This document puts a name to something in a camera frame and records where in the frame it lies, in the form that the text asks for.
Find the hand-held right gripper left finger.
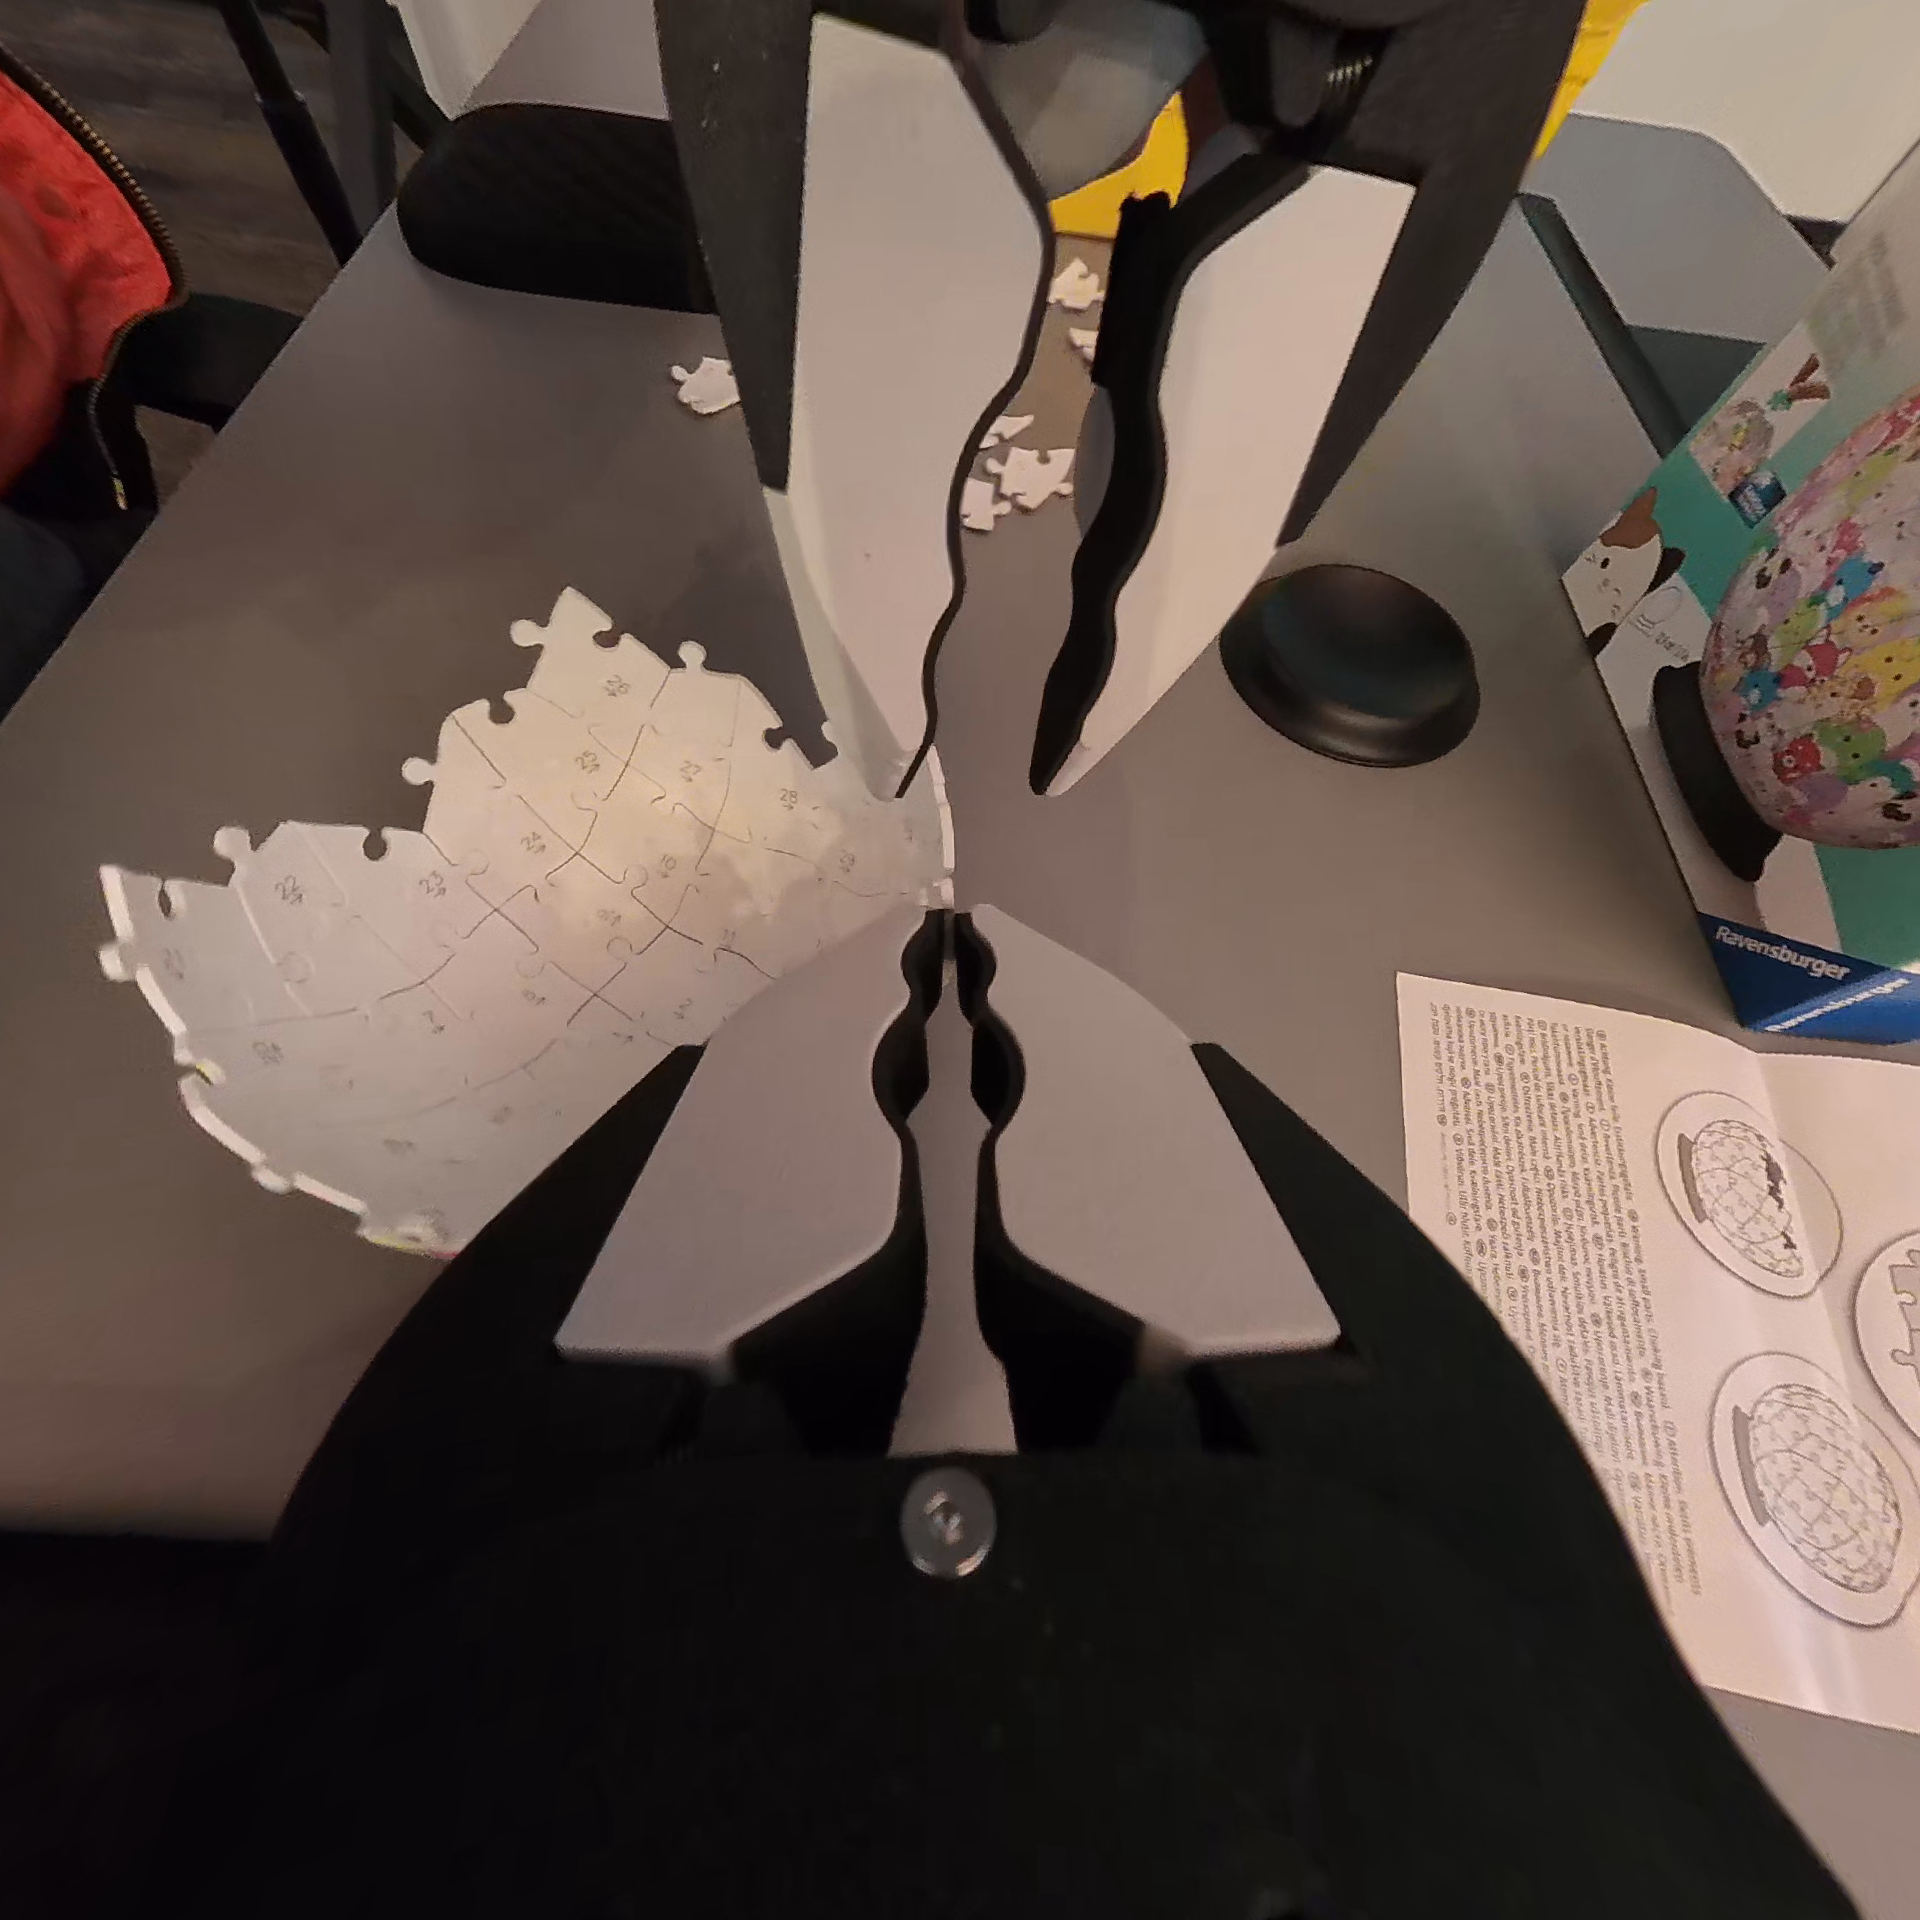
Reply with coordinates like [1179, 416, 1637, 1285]
[557, 905, 956, 1449]

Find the person's dark blue shirt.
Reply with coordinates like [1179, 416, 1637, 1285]
[0, 496, 92, 714]

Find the black round ball stand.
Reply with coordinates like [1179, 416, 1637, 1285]
[1219, 563, 1482, 773]

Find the pile of white puzzle pieces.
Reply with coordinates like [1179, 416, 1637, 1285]
[665, 256, 1108, 534]

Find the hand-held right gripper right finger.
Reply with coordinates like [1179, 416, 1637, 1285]
[956, 905, 1346, 1449]

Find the yellow plastic bin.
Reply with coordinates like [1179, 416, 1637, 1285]
[1045, 0, 1634, 242]

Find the white instruction leaflet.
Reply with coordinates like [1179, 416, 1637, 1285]
[1396, 971, 1920, 1740]

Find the colourful puzzle box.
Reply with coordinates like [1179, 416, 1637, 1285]
[1560, 186, 1920, 1048]

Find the black jacket with orange lining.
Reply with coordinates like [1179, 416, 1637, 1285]
[0, 45, 195, 503]

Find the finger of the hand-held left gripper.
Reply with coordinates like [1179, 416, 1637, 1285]
[758, 0, 1054, 802]
[1025, 161, 1423, 800]

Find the half built puzzle ball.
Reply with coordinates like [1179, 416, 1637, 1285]
[99, 585, 960, 1254]

